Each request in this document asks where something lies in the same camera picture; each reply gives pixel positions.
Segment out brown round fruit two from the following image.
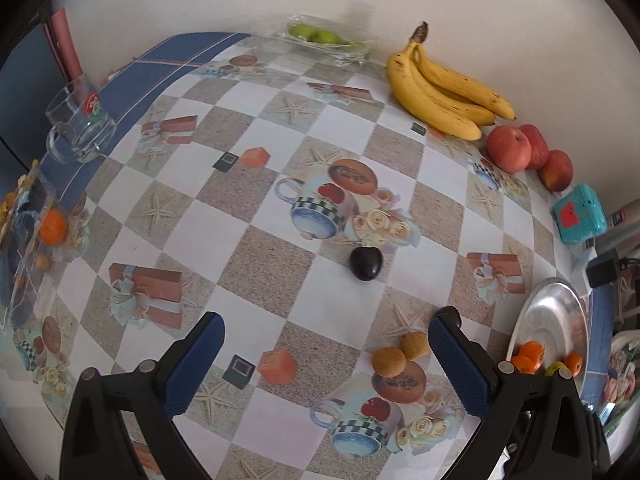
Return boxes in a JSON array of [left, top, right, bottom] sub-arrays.
[[400, 332, 430, 361]]

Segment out orange tangerine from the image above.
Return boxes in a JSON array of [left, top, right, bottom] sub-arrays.
[[518, 340, 546, 370], [563, 350, 584, 377], [510, 354, 536, 375]]

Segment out brown round fruit one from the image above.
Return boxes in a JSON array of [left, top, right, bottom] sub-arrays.
[[371, 347, 407, 377]]

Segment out dark plum one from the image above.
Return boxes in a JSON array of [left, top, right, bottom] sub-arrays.
[[348, 246, 384, 282]]

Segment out clear bag green fruits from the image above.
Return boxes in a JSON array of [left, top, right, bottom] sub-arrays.
[[270, 14, 378, 66]]

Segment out large steel bowl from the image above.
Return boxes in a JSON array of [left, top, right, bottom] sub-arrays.
[[506, 278, 589, 394]]

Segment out black power adapter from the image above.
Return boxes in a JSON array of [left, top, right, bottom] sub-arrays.
[[586, 258, 620, 288]]

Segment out orange in plastic tray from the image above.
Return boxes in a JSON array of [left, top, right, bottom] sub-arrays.
[[39, 208, 68, 246]]

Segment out red apple right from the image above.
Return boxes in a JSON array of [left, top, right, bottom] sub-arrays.
[[537, 150, 574, 193]]

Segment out checkered printed tablecloth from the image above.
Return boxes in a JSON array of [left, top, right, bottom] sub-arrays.
[[8, 29, 616, 480]]

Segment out steel thermos flask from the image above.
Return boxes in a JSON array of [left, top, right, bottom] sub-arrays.
[[596, 198, 640, 258]]

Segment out clear plastic fruit tray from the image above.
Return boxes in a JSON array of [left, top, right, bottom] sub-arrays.
[[1, 160, 68, 332]]

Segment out pale red apple front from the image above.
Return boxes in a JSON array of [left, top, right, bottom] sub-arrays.
[[487, 126, 532, 174]]

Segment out red apple middle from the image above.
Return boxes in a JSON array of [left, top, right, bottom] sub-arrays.
[[518, 124, 549, 170]]

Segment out clear glass mug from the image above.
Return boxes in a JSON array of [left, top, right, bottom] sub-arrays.
[[46, 75, 117, 164]]

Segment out yellow banana bunch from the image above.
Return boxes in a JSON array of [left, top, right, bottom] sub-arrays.
[[386, 22, 516, 142]]

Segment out teal toy camera box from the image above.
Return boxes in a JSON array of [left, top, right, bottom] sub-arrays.
[[552, 183, 608, 244]]

